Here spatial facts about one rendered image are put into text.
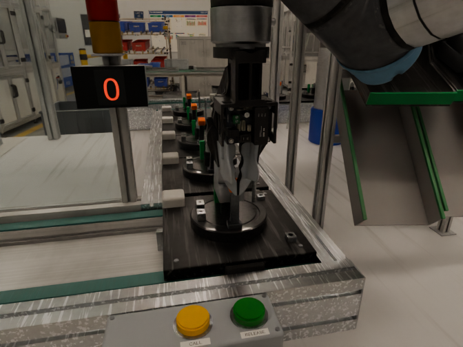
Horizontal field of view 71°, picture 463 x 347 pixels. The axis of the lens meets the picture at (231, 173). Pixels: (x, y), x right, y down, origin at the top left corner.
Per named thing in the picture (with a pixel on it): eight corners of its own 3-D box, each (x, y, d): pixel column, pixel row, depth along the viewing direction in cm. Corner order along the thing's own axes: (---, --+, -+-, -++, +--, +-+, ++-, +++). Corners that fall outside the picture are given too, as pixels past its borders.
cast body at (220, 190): (244, 201, 56) (245, 162, 53) (219, 203, 55) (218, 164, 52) (234, 182, 64) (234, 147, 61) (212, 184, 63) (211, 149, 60)
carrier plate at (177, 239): (315, 261, 52) (317, 250, 52) (164, 281, 48) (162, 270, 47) (270, 197, 74) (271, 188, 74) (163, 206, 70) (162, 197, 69)
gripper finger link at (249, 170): (244, 208, 46) (245, 146, 43) (235, 191, 51) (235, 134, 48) (266, 206, 47) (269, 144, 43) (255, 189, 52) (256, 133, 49)
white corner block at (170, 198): (185, 215, 67) (184, 197, 65) (163, 217, 66) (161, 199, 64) (184, 204, 71) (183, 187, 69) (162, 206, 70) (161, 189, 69)
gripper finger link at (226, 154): (222, 211, 45) (222, 147, 42) (216, 193, 51) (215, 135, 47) (244, 208, 46) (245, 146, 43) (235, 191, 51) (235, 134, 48)
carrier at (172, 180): (269, 194, 76) (271, 142, 71) (162, 204, 71) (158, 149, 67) (244, 160, 98) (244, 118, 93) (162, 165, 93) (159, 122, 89)
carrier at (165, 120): (229, 138, 120) (229, 103, 116) (162, 141, 116) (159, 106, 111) (218, 122, 142) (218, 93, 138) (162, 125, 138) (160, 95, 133)
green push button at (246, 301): (269, 330, 40) (269, 317, 39) (236, 335, 39) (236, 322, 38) (260, 306, 44) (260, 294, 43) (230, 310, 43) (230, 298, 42)
